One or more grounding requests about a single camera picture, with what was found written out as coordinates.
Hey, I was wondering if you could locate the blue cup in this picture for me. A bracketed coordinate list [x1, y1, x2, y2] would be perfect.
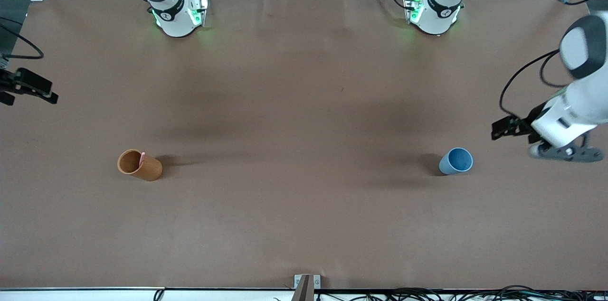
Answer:
[438, 148, 474, 176]

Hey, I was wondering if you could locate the brown wooden cup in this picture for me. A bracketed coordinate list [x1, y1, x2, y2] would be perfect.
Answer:
[117, 149, 163, 182]

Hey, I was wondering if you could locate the brown table cover sheet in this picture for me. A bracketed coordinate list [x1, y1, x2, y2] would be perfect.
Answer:
[0, 0, 608, 291]

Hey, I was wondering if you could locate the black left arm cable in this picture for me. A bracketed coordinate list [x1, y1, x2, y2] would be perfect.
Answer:
[499, 49, 570, 119]

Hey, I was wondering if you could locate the black cable bundle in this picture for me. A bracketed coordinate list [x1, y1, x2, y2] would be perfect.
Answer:
[313, 285, 608, 301]

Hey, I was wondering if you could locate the metal bracket with brown bar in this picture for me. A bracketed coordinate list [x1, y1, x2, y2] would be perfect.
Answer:
[291, 274, 322, 301]

